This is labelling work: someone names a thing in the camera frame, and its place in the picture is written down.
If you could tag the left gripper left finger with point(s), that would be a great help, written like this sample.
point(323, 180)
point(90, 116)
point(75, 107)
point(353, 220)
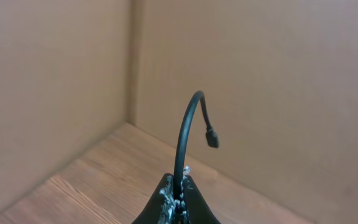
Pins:
point(160, 209)

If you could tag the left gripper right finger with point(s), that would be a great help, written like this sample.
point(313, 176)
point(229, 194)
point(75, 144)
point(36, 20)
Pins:
point(195, 208)

